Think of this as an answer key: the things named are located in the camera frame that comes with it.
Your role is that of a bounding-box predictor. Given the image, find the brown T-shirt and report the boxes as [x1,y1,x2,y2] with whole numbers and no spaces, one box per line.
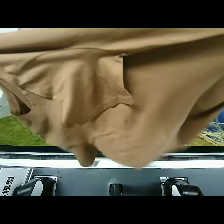
[0,28,224,168]

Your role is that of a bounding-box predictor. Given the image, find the silver frame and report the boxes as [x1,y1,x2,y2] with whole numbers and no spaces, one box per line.
[0,151,224,197]

